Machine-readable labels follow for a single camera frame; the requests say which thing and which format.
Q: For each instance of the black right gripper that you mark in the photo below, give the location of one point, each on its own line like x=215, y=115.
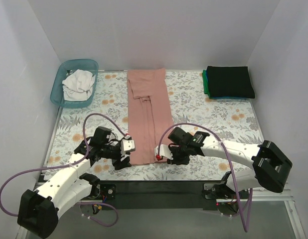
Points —
x=178, y=161

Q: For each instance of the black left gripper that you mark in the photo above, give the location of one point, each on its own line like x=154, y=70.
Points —
x=121, y=158

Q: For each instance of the pink t shirt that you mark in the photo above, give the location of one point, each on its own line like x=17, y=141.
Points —
x=149, y=112

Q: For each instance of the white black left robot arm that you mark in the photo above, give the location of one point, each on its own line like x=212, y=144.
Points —
x=41, y=209

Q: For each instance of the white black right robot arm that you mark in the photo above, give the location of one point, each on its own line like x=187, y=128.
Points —
x=266, y=165

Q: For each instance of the floral table mat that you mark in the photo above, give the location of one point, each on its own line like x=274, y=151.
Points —
x=233, y=120

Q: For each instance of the blue folded t shirt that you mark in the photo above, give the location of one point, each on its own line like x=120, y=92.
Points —
x=226, y=98

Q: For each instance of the green folded t shirt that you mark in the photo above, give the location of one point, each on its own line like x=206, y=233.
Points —
x=205, y=82

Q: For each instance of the white t shirt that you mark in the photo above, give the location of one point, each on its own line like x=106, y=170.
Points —
x=78, y=86

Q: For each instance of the black folded t shirt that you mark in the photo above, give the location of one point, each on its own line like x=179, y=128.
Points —
x=229, y=82

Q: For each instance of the teal plastic basket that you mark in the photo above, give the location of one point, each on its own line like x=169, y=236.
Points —
x=66, y=69

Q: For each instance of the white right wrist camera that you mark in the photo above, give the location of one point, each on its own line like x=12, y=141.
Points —
x=162, y=151

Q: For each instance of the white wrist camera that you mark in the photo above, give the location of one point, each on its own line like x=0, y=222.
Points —
x=162, y=151
x=127, y=145

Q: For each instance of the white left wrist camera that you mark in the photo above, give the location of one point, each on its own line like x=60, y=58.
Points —
x=127, y=145

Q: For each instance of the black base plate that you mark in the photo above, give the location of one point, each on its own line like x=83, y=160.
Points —
x=163, y=194

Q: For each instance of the aluminium frame rail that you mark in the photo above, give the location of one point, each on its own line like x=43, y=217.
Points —
x=271, y=216

